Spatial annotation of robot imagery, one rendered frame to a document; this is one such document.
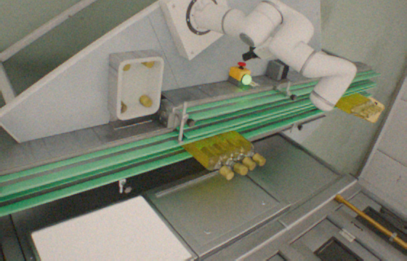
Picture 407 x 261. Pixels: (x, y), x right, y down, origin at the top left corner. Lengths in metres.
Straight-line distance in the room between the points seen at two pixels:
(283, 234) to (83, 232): 0.70
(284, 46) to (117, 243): 0.78
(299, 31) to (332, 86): 0.19
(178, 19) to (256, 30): 0.31
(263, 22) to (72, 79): 0.65
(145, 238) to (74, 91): 0.54
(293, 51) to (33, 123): 0.86
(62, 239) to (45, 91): 0.47
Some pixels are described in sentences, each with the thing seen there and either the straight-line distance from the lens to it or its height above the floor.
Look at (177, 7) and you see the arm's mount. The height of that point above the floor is 0.81.
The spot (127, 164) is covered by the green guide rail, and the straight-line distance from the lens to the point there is 1.22.
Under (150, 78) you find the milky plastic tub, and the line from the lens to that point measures 1.24.
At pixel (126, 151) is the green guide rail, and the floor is 0.92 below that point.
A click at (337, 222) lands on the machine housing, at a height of 1.49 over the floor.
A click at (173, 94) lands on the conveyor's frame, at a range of 1.31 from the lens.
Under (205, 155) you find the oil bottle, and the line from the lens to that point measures 1.22.
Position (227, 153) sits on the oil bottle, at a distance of 1.25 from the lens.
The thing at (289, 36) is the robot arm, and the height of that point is 1.19.
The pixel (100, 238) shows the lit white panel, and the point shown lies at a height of 1.11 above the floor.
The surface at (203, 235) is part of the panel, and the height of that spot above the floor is 1.25.
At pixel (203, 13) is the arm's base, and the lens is 1.18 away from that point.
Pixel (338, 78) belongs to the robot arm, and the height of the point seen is 1.34.
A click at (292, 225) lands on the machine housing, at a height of 1.39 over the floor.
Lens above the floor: 1.75
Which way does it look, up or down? 39 degrees down
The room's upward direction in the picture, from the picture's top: 128 degrees clockwise
